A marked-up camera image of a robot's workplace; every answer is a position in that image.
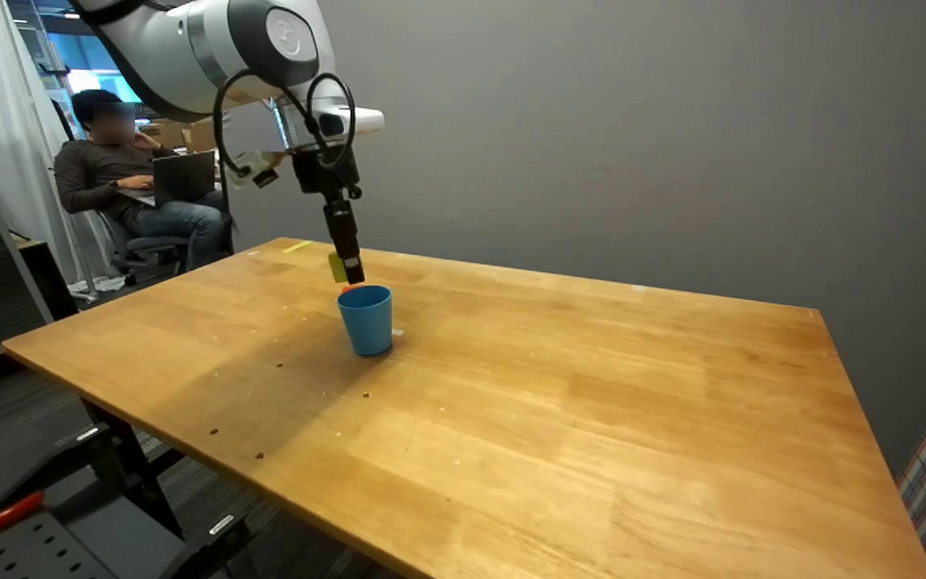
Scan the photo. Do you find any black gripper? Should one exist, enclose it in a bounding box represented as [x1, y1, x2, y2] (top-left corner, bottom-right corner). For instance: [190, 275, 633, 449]
[289, 143, 368, 290]

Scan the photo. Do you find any black table leg frame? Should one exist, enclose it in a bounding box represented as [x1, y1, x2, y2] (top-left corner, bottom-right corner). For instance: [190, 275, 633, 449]
[9, 395, 264, 579]

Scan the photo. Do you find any dark laptop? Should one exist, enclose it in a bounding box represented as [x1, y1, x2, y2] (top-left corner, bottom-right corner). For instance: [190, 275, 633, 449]
[115, 149, 220, 214]

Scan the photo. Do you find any seated person in dark shirt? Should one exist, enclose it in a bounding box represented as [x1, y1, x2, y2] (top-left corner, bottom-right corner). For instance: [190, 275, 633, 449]
[52, 86, 235, 275]

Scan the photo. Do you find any blue plastic cup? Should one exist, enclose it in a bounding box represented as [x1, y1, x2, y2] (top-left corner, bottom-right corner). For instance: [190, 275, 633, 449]
[334, 284, 396, 359]

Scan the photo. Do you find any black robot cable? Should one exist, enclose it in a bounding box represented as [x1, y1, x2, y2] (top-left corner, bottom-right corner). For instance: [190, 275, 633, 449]
[208, 69, 361, 185]

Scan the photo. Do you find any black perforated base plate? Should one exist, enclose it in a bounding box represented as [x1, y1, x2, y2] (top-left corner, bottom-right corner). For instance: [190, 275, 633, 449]
[0, 429, 273, 579]

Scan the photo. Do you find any orange handled black clamp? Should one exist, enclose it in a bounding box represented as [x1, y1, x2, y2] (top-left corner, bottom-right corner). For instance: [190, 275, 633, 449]
[0, 490, 52, 534]

